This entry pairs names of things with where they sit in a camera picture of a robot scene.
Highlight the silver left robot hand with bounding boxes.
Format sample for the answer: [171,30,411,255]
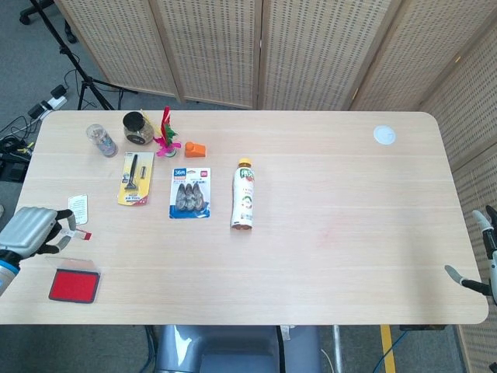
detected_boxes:
[0,206,75,262]

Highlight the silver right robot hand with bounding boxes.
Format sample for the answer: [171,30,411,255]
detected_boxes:
[444,204,497,306]

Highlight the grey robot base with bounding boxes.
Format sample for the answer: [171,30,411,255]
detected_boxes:
[155,324,323,373]

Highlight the red ink pad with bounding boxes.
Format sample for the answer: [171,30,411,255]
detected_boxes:
[45,255,104,304]

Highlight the white printed card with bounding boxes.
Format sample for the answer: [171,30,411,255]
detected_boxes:
[68,194,89,225]

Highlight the black floor device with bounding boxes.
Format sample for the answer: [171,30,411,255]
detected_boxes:
[0,153,30,182]

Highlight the clear plastic jar with sticker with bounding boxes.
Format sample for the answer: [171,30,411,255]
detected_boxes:
[85,124,119,159]

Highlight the razor on yellow card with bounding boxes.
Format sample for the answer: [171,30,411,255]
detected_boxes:
[116,151,155,207]

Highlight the white power strip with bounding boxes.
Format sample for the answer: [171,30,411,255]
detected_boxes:
[40,96,68,110]

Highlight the glass jar with black lid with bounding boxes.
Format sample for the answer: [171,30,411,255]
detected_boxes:
[122,111,155,145]

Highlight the black tripod stand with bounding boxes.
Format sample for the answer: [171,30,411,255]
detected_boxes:
[29,0,139,112]

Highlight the colourful feather shuttlecock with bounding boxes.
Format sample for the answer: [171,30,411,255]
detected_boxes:
[140,105,182,159]

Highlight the blue correction tape pack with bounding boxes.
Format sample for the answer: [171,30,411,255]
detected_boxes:
[168,167,213,220]

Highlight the metal table leg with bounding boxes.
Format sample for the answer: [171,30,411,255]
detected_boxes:
[332,325,345,373]

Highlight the orange plastic block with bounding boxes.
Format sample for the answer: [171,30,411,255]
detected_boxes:
[184,141,208,159]

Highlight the black office chair base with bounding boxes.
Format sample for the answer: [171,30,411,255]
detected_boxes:
[19,0,78,44]

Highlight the white drink bottle yellow cap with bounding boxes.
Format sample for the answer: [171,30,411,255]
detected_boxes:
[231,157,256,232]

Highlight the wooden rattan folding screen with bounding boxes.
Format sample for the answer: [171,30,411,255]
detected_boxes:
[54,0,497,373]

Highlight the black bracket under table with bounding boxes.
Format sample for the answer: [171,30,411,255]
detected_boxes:
[399,324,446,333]

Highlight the blue floor cable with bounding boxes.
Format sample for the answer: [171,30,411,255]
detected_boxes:
[372,333,401,373]

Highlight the white round cable cap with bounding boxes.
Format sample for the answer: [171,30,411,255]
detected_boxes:
[373,124,398,147]

